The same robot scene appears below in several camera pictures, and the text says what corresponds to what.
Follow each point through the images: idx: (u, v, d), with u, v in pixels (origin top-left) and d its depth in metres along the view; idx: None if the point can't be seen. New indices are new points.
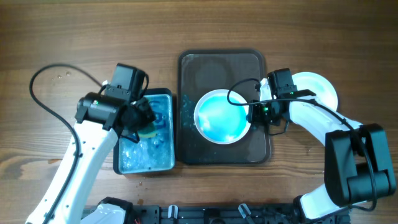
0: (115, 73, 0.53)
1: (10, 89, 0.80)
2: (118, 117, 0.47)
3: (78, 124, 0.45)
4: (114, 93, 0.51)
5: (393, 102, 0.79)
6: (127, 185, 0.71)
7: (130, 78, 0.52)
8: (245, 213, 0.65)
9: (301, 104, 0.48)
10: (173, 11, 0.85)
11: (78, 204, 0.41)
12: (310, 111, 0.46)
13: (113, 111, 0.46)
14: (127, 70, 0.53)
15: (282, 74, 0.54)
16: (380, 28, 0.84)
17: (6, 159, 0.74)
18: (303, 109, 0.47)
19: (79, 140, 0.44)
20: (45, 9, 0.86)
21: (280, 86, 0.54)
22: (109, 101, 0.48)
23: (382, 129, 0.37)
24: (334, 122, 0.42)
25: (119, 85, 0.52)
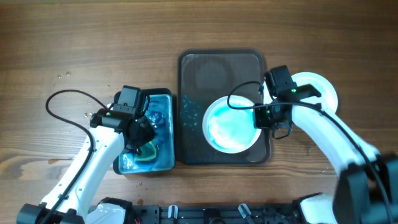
0: (121, 93, 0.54)
1: (10, 89, 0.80)
2: (125, 129, 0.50)
3: (93, 127, 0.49)
4: (119, 109, 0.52)
5: (393, 102, 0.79)
6: (127, 185, 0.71)
7: (134, 97, 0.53)
8: (245, 214, 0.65)
9: (308, 112, 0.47)
10: (173, 11, 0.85)
11: (88, 192, 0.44)
12: (318, 121, 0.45)
13: (121, 122, 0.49)
14: (132, 90, 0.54)
15: (280, 72, 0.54)
16: (380, 28, 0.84)
17: (6, 159, 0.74)
18: (310, 118, 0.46)
19: (93, 137, 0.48)
20: (45, 9, 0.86)
21: (278, 85, 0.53)
22: (118, 115, 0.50)
23: None
24: (346, 144, 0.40)
25: (125, 103, 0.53)
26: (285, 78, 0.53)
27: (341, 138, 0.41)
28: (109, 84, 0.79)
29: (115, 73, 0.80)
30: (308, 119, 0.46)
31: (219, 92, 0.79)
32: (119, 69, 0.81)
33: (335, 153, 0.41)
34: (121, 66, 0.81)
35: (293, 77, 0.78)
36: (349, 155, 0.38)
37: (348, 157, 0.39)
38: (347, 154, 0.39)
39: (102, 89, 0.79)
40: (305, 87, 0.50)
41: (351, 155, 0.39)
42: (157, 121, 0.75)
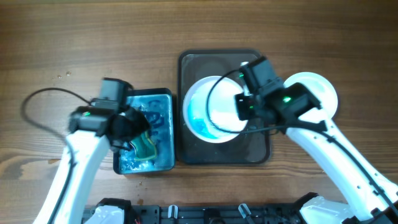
0: (101, 85, 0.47)
1: (10, 89, 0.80)
2: (106, 129, 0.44)
3: (70, 135, 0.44)
4: (101, 105, 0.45)
5: (393, 102, 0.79)
6: (127, 185, 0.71)
7: (116, 90, 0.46)
8: (245, 213, 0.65)
9: (313, 135, 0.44)
10: (173, 11, 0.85)
11: (77, 211, 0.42)
12: (328, 150, 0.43)
13: (102, 121, 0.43)
14: (112, 83, 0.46)
15: (261, 67, 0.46)
16: (380, 28, 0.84)
17: (6, 159, 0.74)
18: (318, 145, 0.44)
19: (72, 149, 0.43)
20: (45, 9, 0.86)
21: (262, 86, 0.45)
22: (97, 112, 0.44)
23: None
24: (364, 183, 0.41)
25: (107, 98, 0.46)
26: (265, 74, 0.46)
27: (357, 175, 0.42)
28: None
29: (115, 73, 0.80)
30: (314, 144, 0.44)
31: None
32: (119, 69, 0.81)
33: (354, 194, 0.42)
34: (121, 66, 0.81)
35: (293, 76, 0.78)
36: (374, 201, 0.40)
37: (371, 199, 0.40)
38: (370, 197, 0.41)
39: None
40: (292, 87, 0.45)
41: (374, 198, 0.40)
42: (156, 121, 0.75)
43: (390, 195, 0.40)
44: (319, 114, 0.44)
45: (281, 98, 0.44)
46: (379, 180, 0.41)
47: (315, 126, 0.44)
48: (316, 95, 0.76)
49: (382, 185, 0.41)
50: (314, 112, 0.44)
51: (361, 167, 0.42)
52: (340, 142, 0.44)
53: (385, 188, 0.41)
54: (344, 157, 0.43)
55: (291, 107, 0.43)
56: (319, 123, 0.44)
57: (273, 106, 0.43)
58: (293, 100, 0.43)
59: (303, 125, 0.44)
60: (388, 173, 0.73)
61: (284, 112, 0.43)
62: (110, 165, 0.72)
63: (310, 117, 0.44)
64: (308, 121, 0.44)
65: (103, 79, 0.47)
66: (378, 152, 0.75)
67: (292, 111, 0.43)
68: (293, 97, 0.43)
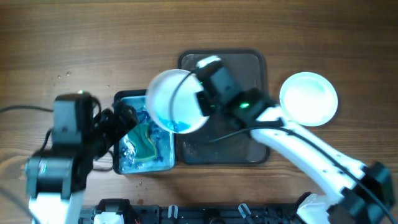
0: (55, 114, 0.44)
1: (10, 88, 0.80)
2: (73, 173, 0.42)
3: (32, 200, 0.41)
4: (62, 138, 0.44)
5: (393, 103, 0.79)
6: (127, 185, 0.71)
7: (74, 117, 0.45)
8: (245, 213, 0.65)
9: (273, 132, 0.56)
10: (173, 11, 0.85)
11: None
12: (290, 142, 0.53)
13: (68, 167, 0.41)
14: (66, 107, 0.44)
15: (219, 74, 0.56)
16: (380, 28, 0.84)
17: (6, 159, 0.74)
18: (280, 139, 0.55)
19: (38, 219, 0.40)
20: (46, 9, 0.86)
21: (223, 93, 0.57)
22: (58, 158, 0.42)
23: (384, 168, 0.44)
24: (328, 166, 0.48)
25: (66, 127, 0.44)
26: (227, 81, 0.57)
27: (321, 161, 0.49)
28: (109, 84, 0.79)
29: (115, 73, 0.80)
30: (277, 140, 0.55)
31: None
32: (119, 69, 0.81)
33: (326, 180, 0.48)
34: (121, 66, 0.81)
35: (294, 76, 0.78)
36: (341, 181, 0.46)
37: (338, 180, 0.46)
38: (337, 178, 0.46)
39: (103, 89, 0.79)
40: (247, 96, 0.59)
41: (339, 177, 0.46)
42: None
43: (354, 172, 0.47)
44: (272, 113, 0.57)
45: (239, 104, 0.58)
46: (341, 160, 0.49)
47: (273, 125, 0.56)
48: (316, 95, 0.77)
49: (345, 163, 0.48)
50: (268, 112, 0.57)
51: (316, 151, 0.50)
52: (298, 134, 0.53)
53: (349, 166, 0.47)
54: (304, 146, 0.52)
55: (249, 110, 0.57)
56: (277, 121, 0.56)
57: (236, 112, 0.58)
58: (250, 105, 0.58)
59: (262, 125, 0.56)
60: None
61: (244, 116, 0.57)
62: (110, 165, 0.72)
63: (267, 114, 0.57)
64: (266, 121, 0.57)
65: (55, 104, 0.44)
66: (379, 152, 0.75)
67: (251, 114, 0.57)
68: (250, 103, 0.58)
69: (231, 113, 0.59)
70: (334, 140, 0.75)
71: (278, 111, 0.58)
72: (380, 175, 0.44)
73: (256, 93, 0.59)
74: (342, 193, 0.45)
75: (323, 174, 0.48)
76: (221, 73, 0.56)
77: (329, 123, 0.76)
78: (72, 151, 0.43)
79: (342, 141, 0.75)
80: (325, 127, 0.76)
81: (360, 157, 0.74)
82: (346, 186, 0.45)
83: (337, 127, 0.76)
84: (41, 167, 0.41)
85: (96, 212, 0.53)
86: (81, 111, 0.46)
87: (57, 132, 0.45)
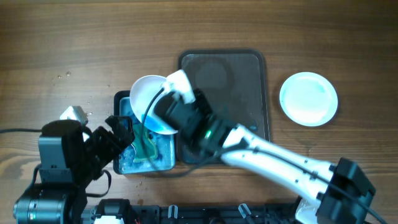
0: (41, 150, 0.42)
1: (10, 88, 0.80)
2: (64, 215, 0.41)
3: None
4: (51, 177, 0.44)
5: (393, 103, 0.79)
6: (127, 185, 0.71)
7: (62, 155, 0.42)
8: (245, 213, 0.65)
9: (242, 154, 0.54)
10: (173, 11, 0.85)
11: None
12: (257, 160, 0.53)
13: (59, 210, 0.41)
14: (51, 145, 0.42)
15: (172, 108, 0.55)
16: (380, 28, 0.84)
17: (6, 159, 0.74)
18: (249, 159, 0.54)
19: None
20: (46, 9, 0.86)
21: (183, 125, 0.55)
22: (48, 201, 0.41)
23: (352, 163, 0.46)
24: (298, 174, 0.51)
25: (54, 166, 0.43)
26: (183, 114, 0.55)
27: (292, 172, 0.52)
28: (109, 84, 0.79)
29: (115, 73, 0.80)
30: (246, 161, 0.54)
31: (219, 92, 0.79)
32: (119, 69, 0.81)
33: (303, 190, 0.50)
34: (121, 66, 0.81)
35: (294, 76, 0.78)
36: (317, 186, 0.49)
37: (313, 185, 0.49)
38: (310, 185, 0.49)
39: (103, 89, 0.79)
40: (212, 122, 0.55)
41: (314, 184, 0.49)
42: None
43: (324, 175, 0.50)
44: (236, 133, 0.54)
45: (203, 133, 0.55)
46: (308, 165, 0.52)
47: (239, 146, 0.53)
48: (316, 96, 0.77)
49: (314, 168, 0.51)
50: (231, 135, 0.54)
51: (286, 163, 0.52)
52: (264, 149, 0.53)
53: (317, 169, 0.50)
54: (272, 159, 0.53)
55: (213, 139, 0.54)
56: (240, 142, 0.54)
57: (200, 143, 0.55)
58: (213, 132, 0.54)
59: (227, 150, 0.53)
60: (388, 172, 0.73)
61: (208, 147, 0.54)
62: (110, 165, 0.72)
63: (231, 140, 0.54)
64: (231, 145, 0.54)
65: (39, 143, 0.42)
66: (379, 152, 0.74)
67: (216, 141, 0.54)
68: (212, 130, 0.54)
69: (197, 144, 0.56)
70: (334, 140, 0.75)
71: (239, 130, 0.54)
72: (350, 171, 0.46)
73: (217, 119, 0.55)
74: (320, 198, 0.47)
75: (296, 184, 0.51)
76: (173, 107, 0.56)
77: (330, 123, 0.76)
78: (63, 191, 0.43)
79: (342, 142, 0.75)
80: (326, 127, 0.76)
81: (360, 157, 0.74)
82: (321, 191, 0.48)
83: (337, 127, 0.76)
84: (30, 214, 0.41)
85: (96, 216, 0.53)
86: (66, 147, 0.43)
87: (45, 170, 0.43)
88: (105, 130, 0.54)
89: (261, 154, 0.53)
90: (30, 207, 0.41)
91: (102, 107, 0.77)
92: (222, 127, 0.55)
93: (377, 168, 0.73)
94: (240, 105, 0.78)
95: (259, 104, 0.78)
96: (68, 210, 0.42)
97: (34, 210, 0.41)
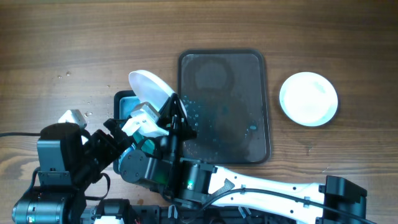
0: (39, 152, 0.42)
1: (10, 88, 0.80)
2: (64, 217, 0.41)
3: None
4: (50, 179, 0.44)
5: (393, 103, 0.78)
6: (127, 185, 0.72)
7: (61, 157, 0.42)
8: (245, 213, 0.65)
9: (230, 196, 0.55)
10: (173, 11, 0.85)
11: None
12: (245, 199, 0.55)
13: (60, 211, 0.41)
14: (50, 149, 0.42)
15: (150, 169, 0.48)
16: (381, 28, 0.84)
17: (6, 159, 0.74)
18: (237, 200, 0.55)
19: None
20: (46, 9, 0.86)
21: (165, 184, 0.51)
22: (47, 203, 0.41)
23: (339, 178, 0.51)
24: (291, 205, 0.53)
25: (53, 168, 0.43)
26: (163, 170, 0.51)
27: (284, 203, 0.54)
28: (109, 84, 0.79)
29: (115, 73, 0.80)
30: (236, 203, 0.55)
31: (219, 92, 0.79)
32: (119, 69, 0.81)
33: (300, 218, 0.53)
34: (121, 66, 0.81)
35: (294, 76, 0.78)
36: (313, 210, 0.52)
37: (308, 212, 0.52)
38: (306, 213, 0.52)
39: (103, 89, 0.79)
40: (191, 172, 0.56)
41: (311, 210, 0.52)
42: None
43: (314, 197, 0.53)
44: (219, 177, 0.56)
45: (183, 185, 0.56)
46: (296, 192, 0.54)
47: (225, 189, 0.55)
48: (316, 95, 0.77)
49: (303, 194, 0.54)
50: (214, 177, 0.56)
51: (275, 198, 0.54)
52: (249, 187, 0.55)
53: (308, 195, 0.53)
54: (260, 195, 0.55)
55: (196, 188, 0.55)
56: (224, 185, 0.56)
57: (184, 196, 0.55)
58: (194, 182, 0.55)
59: (213, 196, 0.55)
60: (388, 172, 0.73)
61: (193, 198, 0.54)
62: (110, 165, 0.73)
63: (212, 185, 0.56)
64: (216, 188, 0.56)
65: (38, 146, 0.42)
66: (379, 152, 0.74)
67: (199, 190, 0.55)
68: (194, 180, 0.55)
69: (180, 198, 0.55)
70: (334, 140, 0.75)
71: (220, 172, 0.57)
72: (339, 188, 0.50)
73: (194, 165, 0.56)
74: None
75: (291, 214, 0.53)
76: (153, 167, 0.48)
77: (329, 123, 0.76)
78: (63, 194, 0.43)
79: (343, 142, 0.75)
80: (325, 126, 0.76)
81: (361, 157, 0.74)
82: (318, 215, 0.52)
83: (337, 127, 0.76)
84: (30, 216, 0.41)
85: (96, 216, 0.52)
86: (65, 149, 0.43)
87: (45, 173, 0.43)
88: (103, 134, 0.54)
89: (249, 191, 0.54)
90: (28, 210, 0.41)
91: (102, 107, 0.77)
92: (201, 172, 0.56)
93: (377, 168, 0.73)
94: (240, 105, 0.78)
95: (259, 104, 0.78)
96: (67, 212, 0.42)
97: (33, 213, 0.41)
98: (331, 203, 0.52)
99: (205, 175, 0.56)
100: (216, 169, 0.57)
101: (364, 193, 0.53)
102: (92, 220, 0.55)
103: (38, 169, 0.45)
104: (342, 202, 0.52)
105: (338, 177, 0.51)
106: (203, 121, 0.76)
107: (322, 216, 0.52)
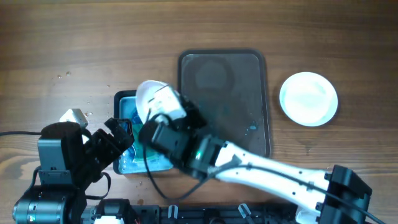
0: (40, 151, 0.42)
1: (10, 88, 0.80)
2: (65, 216, 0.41)
3: None
4: (51, 178, 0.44)
5: (393, 103, 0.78)
6: (127, 185, 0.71)
7: (61, 156, 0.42)
8: (245, 213, 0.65)
9: (234, 172, 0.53)
10: (173, 11, 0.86)
11: None
12: (252, 175, 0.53)
13: (60, 211, 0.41)
14: (51, 147, 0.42)
15: (158, 133, 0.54)
16: (380, 28, 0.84)
17: (6, 159, 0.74)
18: (242, 176, 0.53)
19: None
20: (46, 9, 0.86)
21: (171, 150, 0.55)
22: (48, 201, 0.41)
23: (347, 168, 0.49)
24: (295, 187, 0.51)
25: (53, 168, 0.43)
26: (173, 136, 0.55)
27: (288, 185, 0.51)
28: (109, 84, 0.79)
29: (115, 73, 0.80)
30: (240, 179, 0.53)
31: (219, 92, 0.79)
32: (119, 69, 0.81)
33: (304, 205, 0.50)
34: (121, 66, 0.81)
35: (295, 76, 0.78)
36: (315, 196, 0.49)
37: (310, 198, 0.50)
38: (308, 196, 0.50)
39: (103, 89, 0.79)
40: (201, 144, 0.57)
41: (311, 195, 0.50)
42: None
43: (319, 183, 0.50)
44: (227, 152, 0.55)
45: (192, 155, 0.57)
46: (303, 176, 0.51)
47: (231, 164, 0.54)
48: (316, 96, 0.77)
49: (310, 178, 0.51)
50: (222, 152, 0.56)
51: (280, 177, 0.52)
52: (256, 164, 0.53)
53: (312, 180, 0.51)
54: (267, 174, 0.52)
55: (203, 160, 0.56)
56: (232, 159, 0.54)
57: (191, 165, 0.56)
58: (203, 153, 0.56)
59: (218, 169, 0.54)
60: (388, 172, 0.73)
61: (199, 167, 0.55)
62: (110, 165, 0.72)
63: (221, 159, 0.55)
64: (222, 164, 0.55)
65: (38, 145, 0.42)
66: (379, 152, 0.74)
67: (206, 162, 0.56)
68: (202, 152, 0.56)
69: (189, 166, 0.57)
70: (334, 140, 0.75)
71: (229, 147, 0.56)
72: (345, 178, 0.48)
73: (204, 139, 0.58)
74: (319, 209, 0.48)
75: (293, 196, 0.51)
76: (160, 132, 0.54)
77: (329, 123, 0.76)
78: (63, 193, 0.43)
79: (342, 142, 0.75)
80: (325, 126, 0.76)
81: (360, 156, 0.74)
82: (319, 201, 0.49)
83: (337, 127, 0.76)
84: (30, 216, 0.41)
85: (96, 216, 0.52)
86: (66, 148, 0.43)
87: (45, 172, 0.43)
88: (104, 133, 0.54)
89: (254, 168, 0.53)
90: (29, 209, 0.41)
91: (102, 107, 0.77)
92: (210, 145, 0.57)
93: (377, 167, 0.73)
94: (240, 105, 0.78)
95: (259, 104, 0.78)
96: (68, 211, 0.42)
97: (33, 213, 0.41)
98: (334, 190, 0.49)
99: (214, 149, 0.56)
100: (227, 144, 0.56)
101: (368, 191, 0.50)
102: (92, 220, 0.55)
103: (38, 168, 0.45)
104: (346, 192, 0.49)
105: (346, 167, 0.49)
106: None
107: (323, 201, 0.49)
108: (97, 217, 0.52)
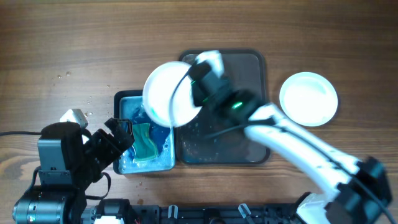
0: (40, 151, 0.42)
1: (10, 88, 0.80)
2: (65, 216, 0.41)
3: None
4: (51, 178, 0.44)
5: (393, 103, 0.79)
6: (127, 185, 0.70)
7: (61, 155, 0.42)
8: (245, 213, 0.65)
9: (265, 129, 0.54)
10: (173, 11, 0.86)
11: None
12: (283, 138, 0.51)
13: (60, 211, 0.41)
14: (51, 147, 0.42)
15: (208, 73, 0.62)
16: (381, 28, 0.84)
17: (6, 159, 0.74)
18: (273, 135, 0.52)
19: None
20: (46, 9, 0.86)
21: (215, 93, 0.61)
22: (48, 201, 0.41)
23: (380, 164, 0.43)
24: (321, 160, 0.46)
25: (53, 168, 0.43)
26: (216, 82, 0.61)
27: (315, 156, 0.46)
28: (109, 84, 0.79)
29: (115, 73, 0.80)
30: (270, 137, 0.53)
31: None
32: (119, 69, 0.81)
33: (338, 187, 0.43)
34: (121, 66, 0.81)
35: (295, 76, 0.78)
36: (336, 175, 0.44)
37: (333, 175, 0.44)
38: (331, 172, 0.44)
39: (103, 89, 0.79)
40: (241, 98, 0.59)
41: (333, 173, 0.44)
42: None
43: (349, 165, 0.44)
44: (265, 110, 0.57)
45: (231, 104, 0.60)
46: (333, 154, 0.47)
47: (264, 121, 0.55)
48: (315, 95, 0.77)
49: (339, 158, 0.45)
50: (262, 110, 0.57)
51: (308, 144, 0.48)
52: (291, 129, 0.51)
53: (341, 160, 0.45)
54: (298, 142, 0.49)
55: (241, 112, 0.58)
56: (266, 118, 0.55)
57: (227, 113, 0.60)
58: (242, 104, 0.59)
59: (254, 121, 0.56)
60: (388, 173, 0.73)
61: (234, 117, 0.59)
62: (110, 165, 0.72)
63: (260, 115, 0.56)
64: (259, 118, 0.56)
65: (38, 145, 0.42)
66: (378, 152, 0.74)
67: (243, 114, 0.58)
68: (244, 103, 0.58)
69: (225, 112, 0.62)
70: (334, 140, 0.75)
71: (268, 108, 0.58)
72: (374, 169, 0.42)
73: (249, 94, 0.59)
74: (337, 188, 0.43)
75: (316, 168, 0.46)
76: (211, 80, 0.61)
77: (329, 123, 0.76)
78: (63, 193, 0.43)
79: (342, 142, 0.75)
80: (325, 126, 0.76)
81: (360, 157, 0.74)
82: (339, 182, 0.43)
83: (337, 127, 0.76)
84: (30, 216, 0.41)
85: (96, 216, 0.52)
86: (66, 148, 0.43)
87: (45, 172, 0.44)
88: (105, 133, 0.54)
89: (287, 133, 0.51)
90: (29, 209, 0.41)
91: (102, 107, 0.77)
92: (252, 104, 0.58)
93: None
94: None
95: None
96: (68, 211, 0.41)
97: (33, 213, 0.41)
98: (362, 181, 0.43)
99: (254, 105, 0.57)
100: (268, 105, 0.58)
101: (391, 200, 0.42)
102: (92, 220, 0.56)
103: (38, 168, 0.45)
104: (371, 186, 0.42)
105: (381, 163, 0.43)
106: (203, 121, 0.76)
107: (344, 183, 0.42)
108: (97, 217, 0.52)
